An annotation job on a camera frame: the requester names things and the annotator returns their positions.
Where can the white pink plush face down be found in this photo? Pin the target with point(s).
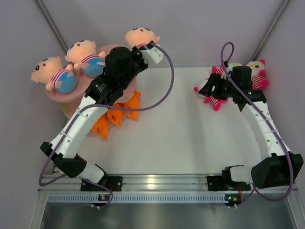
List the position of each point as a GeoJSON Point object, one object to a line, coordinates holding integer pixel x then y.
{"type": "Point", "coordinates": [215, 102]}

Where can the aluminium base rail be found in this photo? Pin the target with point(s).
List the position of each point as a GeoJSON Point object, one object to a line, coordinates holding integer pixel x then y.
{"type": "Point", "coordinates": [141, 183]}

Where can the orange plush toy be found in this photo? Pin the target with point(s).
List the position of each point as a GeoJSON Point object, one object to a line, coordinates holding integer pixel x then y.
{"type": "Point", "coordinates": [101, 127]}
{"type": "Point", "coordinates": [115, 116]}
{"type": "Point", "coordinates": [134, 103]}

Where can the orange plush toy right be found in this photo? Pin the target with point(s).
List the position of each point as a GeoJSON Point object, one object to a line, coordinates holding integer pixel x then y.
{"type": "Point", "coordinates": [134, 103]}

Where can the boy plush black hair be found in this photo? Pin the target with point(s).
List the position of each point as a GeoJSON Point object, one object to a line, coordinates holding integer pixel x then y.
{"type": "Point", "coordinates": [51, 73]}

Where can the boy plush red dot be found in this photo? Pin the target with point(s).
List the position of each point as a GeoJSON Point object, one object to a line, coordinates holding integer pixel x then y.
{"type": "Point", "coordinates": [141, 37]}

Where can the white pink plush back left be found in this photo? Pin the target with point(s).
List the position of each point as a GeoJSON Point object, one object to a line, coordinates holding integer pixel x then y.
{"type": "Point", "coordinates": [217, 70]}

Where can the white slotted cable duct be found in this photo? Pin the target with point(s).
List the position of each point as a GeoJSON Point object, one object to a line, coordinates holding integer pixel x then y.
{"type": "Point", "coordinates": [96, 198]}

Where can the white pink plush yellow glasses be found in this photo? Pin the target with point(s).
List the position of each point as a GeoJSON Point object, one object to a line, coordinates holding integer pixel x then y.
{"type": "Point", "coordinates": [258, 74]}

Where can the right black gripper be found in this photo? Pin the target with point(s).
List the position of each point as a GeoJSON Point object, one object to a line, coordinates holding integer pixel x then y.
{"type": "Point", "coordinates": [214, 80]}

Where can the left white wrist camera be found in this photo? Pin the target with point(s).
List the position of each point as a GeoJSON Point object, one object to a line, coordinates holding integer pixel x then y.
{"type": "Point", "coordinates": [152, 55]}

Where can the orange plush toy left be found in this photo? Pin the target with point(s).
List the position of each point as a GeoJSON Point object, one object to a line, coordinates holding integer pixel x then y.
{"type": "Point", "coordinates": [101, 127]}

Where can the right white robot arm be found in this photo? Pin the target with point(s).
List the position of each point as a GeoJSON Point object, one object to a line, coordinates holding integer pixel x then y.
{"type": "Point", "coordinates": [278, 165]}

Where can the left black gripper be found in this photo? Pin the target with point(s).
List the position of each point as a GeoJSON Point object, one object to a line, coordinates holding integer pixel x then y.
{"type": "Point", "coordinates": [137, 54]}

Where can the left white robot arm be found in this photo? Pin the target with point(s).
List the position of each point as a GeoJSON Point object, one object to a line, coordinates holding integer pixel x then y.
{"type": "Point", "coordinates": [62, 150]}

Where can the pink two-tier wooden shelf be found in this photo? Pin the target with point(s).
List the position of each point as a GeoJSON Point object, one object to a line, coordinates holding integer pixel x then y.
{"type": "Point", "coordinates": [113, 86]}

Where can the orange plush toy middle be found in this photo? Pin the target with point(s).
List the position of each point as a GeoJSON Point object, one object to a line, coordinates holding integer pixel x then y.
{"type": "Point", "coordinates": [115, 116]}

